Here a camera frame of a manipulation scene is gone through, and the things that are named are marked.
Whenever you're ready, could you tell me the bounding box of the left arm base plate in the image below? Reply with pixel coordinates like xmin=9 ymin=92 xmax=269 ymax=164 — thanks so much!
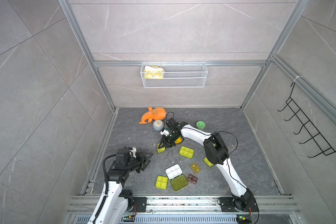
xmin=127 ymin=197 xmax=147 ymax=212

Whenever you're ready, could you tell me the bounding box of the dark red small pillbox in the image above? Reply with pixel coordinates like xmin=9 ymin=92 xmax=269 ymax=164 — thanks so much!
xmin=187 ymin=174 xmax=198 ymax=184

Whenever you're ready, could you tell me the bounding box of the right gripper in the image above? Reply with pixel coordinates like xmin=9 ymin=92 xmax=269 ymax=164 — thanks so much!
xmin=158 ymin=132 xmax=180 ymax=149

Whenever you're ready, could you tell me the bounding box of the small yellow clear pillbox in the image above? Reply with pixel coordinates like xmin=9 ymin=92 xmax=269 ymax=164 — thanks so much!
xmin=190 ymin=163 xmax=201 ymax=174

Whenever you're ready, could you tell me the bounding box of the green four-cell pillbox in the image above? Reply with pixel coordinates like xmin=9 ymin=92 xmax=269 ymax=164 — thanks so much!
xmin=157 ymin=144 xmax=165 ymax=153

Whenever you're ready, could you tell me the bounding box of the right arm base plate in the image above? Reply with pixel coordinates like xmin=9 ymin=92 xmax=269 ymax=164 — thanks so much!
xmin=217 ymin=197 xmax=259 ymax=212

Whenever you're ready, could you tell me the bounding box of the green lid six-cell pillbox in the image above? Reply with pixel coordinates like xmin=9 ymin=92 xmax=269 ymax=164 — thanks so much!
xmin=179 ymin=146 xmax=195 ymax=159

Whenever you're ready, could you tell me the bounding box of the orange whale toy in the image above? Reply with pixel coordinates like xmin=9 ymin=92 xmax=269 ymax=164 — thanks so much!
xmin=139 ymin=107 xmax=168 ymax=125

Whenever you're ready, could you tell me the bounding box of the metal base rail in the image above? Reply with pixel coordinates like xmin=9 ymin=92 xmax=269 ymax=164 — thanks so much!
xmin=63 ymin=195 xmax=306 ymax=224

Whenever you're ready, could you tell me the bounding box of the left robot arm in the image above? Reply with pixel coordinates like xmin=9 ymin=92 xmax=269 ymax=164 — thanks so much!
xmin=88 ymin=147 xmax=153 ymax=224

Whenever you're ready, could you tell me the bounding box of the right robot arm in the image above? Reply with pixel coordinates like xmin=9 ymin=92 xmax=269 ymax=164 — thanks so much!
xmin=157 ymin=116 xmax=256 ymax=211

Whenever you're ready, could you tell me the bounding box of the black wall hook rack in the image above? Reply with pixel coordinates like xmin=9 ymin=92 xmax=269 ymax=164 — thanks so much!
xmin=278 ymin=82 xmax=336 ymax=159

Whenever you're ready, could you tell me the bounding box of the white wire wall basket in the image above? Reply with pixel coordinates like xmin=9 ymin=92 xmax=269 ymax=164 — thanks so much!
xmin=140 ymin=62 xmax=208 ymax=88

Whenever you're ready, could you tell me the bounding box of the amber lid small pillbox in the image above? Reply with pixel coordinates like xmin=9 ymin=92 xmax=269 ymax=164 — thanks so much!
xmin=175 ymin=137 xmax=184 ymax=144

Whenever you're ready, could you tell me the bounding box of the green lidded jar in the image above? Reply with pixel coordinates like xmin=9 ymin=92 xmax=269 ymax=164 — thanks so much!
xmin=196 ymin=121 xmax=206 ymax=131

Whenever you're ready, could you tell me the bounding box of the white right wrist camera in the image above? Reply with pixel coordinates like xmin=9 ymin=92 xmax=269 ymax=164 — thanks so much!
xmin=160 ymin=129 xmax=170 ymax=136

